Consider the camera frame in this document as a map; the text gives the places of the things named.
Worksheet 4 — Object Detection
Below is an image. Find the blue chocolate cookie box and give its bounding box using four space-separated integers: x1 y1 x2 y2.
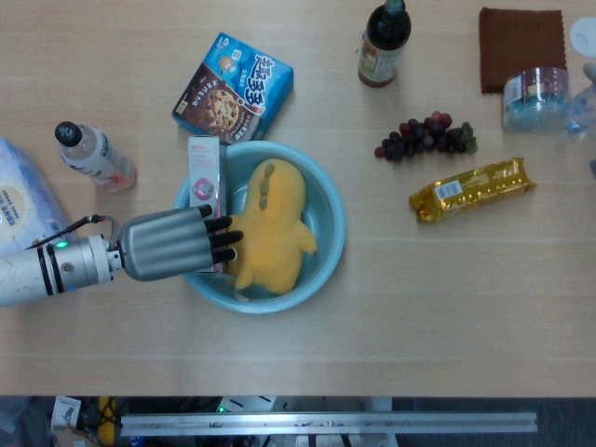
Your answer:
170 31 294 145

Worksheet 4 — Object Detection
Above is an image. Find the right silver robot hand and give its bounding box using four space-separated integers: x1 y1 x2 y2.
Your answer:
583 61 596 181

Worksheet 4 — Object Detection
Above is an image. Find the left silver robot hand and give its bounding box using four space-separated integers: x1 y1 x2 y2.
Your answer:
118 204 245 282

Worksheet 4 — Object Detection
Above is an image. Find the blue tissue pack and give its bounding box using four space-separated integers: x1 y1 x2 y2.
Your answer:
0 137 71 255

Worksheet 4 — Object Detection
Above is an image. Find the aluminium rail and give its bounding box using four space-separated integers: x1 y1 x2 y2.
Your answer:
119 411 539 437

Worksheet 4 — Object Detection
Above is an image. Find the gold foil biscuit pack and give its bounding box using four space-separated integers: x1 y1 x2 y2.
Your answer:
408 156 536 226

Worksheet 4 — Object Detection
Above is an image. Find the yellow plush dinosaur toy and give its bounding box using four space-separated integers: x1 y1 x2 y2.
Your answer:
223 157 320 295

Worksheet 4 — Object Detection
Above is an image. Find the clear drink bottle black cap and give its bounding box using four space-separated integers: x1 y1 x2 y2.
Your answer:
54 120 137 195

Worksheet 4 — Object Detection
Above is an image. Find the purple artificial grape bunch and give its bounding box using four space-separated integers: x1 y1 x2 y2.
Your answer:
373 110 479 163

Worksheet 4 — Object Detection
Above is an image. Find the brown tea bottle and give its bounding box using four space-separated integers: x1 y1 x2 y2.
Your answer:
357 0 413 88

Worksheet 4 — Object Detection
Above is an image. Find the clear round plastic jar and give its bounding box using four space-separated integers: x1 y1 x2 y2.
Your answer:
501 66 572 135

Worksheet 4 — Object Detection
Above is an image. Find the white round lid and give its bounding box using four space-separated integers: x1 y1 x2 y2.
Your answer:
570 17 596 57

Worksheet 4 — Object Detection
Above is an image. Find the floral toothpaste box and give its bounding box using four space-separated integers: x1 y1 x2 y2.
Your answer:
187 134 229 276

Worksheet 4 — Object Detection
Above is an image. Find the clear water bottle white cap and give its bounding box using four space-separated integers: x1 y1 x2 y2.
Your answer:
565 82 596 141

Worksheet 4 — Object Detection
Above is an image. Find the light blue plastic bowl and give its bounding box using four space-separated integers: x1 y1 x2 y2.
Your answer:
172 140 346 315

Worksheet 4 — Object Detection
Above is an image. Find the brown folded cloth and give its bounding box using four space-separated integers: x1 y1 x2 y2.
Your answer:
479 7 568 94

